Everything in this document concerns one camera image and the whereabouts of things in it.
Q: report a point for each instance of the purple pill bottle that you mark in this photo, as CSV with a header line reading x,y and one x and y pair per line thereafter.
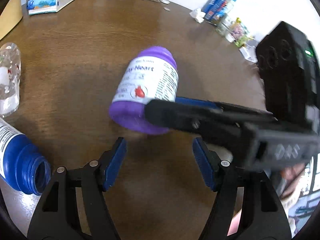
x,y
151,75

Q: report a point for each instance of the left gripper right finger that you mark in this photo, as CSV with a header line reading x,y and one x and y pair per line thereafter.
x,y
262,214

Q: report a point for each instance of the crumpled white tissue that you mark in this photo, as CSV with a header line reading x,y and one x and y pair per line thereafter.
x,y
197,15

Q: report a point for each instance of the white power strip charger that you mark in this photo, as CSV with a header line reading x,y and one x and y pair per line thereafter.
x,y
248,53

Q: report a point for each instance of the blue tissue box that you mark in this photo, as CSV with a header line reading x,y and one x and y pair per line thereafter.
x,y
35,7

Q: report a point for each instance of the yellow thermos jug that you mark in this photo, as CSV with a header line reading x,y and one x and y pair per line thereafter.
x,y
10,17

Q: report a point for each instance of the blue pill bottle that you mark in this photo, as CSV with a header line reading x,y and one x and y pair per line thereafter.
x,y
23,167

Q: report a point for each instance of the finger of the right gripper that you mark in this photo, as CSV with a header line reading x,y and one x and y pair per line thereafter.
x,y
211,124
220,105

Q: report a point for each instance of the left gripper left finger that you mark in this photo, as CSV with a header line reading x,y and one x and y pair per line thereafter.
x,y
56,215

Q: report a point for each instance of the blue snack package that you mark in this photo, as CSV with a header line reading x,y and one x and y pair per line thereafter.
x,y
211,7

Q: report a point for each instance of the person right hand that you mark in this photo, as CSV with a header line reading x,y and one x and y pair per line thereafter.
x,y
289,192

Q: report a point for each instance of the clear drinking glass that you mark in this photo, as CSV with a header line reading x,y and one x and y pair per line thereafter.
x,y
224,26

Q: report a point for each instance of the colourful snack packets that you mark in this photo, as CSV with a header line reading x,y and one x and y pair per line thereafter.
x,y
238,34

